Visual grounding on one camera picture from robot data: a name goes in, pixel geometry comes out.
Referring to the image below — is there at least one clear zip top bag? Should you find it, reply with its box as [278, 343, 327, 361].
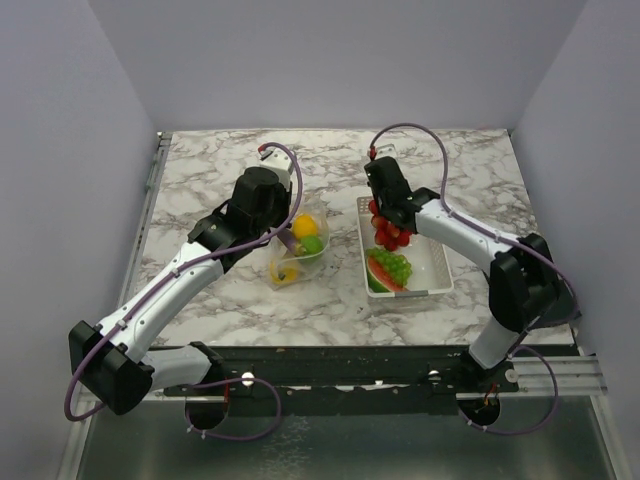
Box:
[267, 196, 331, 288]

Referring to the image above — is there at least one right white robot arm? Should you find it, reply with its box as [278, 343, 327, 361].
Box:
[364, 156, 561, 391]

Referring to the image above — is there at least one green lime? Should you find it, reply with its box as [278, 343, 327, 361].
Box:
[299, 235, 325, 256]

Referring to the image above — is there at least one purple eggplant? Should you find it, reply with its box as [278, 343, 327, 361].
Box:
[277, 229, 303, 256]

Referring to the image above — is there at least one red strawberry pile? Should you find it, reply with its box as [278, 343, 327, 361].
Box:
[368, 200, 412, 252]

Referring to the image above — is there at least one purple cable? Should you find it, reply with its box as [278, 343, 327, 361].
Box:
[368, 122, 581, 436]
[63, 142, 305, 441]

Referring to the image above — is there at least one yellow bell pepper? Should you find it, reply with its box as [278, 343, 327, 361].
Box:
[269, 263, 299, 286]

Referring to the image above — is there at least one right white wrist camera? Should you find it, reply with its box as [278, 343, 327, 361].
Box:
[371, 144, 397, 159]

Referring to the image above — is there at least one black foam pad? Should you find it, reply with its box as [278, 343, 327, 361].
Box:
[532, 284, 582, 330]

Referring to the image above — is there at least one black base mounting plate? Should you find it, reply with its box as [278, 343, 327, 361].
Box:
[164, 346, 518, 416]

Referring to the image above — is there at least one green grape bunch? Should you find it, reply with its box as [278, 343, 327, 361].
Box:
[367, 248, 412, 284]

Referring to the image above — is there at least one aluminium rail frame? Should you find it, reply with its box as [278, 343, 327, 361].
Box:
[59, 130, 609, 476]

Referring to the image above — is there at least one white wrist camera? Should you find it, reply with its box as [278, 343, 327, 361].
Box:
[371, 144, 397, 159]
[260, 148, 294, 190]

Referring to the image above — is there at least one white plastic basket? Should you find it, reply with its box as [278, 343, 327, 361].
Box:
[356, 197, 454, 300]

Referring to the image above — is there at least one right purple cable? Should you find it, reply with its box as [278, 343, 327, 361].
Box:
[368, 122, 581, 436]

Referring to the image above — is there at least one watermelon slice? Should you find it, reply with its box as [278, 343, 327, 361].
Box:
[366, 256, 407, 293]

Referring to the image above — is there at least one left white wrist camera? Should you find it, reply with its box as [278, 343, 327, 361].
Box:
[260, 148, 294, 190]

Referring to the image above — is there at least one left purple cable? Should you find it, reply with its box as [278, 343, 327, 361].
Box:
[63, 142, 305, 441]

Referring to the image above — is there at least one yellow lemon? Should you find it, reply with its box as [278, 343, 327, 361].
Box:
[291, 214, 319, 239]

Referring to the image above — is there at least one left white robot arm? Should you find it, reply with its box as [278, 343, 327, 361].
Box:
[68, 166, 303, 415]

